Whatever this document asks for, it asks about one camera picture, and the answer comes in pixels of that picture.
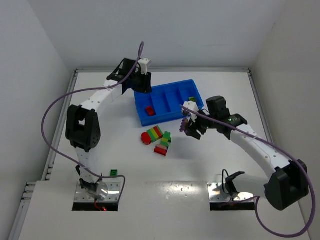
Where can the red green striped lego stack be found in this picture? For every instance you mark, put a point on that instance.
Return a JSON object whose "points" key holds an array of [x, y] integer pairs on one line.
{"points": [[152, 135]]}

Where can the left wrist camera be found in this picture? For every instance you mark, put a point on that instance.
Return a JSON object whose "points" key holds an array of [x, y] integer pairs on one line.
{"points": [[143, 65]]}

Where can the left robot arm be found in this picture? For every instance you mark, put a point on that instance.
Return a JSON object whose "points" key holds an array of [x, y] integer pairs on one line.
{"points": [[83, 127]]}

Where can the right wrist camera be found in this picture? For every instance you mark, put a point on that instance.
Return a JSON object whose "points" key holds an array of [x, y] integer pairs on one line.
{"points": [[191, 105]]}

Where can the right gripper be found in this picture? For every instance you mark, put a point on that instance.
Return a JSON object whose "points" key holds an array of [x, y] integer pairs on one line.
{"points": [[196, 127]]}

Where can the purple green lego stack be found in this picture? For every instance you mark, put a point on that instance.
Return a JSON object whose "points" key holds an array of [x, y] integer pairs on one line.
{"points": [[183, 125]]}

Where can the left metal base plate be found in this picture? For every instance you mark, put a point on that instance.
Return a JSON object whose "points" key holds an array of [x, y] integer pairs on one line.
{"points": [[107, 192]]}

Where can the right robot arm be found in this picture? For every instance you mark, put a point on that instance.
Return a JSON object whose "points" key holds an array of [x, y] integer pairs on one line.
{"points": [[284, 182]]}

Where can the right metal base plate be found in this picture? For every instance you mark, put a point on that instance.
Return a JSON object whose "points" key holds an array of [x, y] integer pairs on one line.
{"points": [[216, 195]]}

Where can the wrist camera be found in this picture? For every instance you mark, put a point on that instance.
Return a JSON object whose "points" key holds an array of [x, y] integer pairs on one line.
{"points": [[143, 65], [191, 105]]}

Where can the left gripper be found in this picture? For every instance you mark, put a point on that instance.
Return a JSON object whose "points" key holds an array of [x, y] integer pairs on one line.
{"points": [[143, 84]]}

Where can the red lego brick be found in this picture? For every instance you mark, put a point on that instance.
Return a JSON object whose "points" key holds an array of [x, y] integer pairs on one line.
{"points": [[150, 111]]}

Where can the blue divided plastic bin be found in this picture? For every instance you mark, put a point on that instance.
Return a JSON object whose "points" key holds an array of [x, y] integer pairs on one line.
{"points": [[166, 100]]}

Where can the small green lego brick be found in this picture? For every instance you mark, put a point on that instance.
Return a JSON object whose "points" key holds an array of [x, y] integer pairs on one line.
{"points": [[113, 172]]}

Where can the metal base plate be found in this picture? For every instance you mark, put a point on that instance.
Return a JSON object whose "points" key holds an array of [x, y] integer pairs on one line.
{"points": [[216, 195], [107, 192]]}

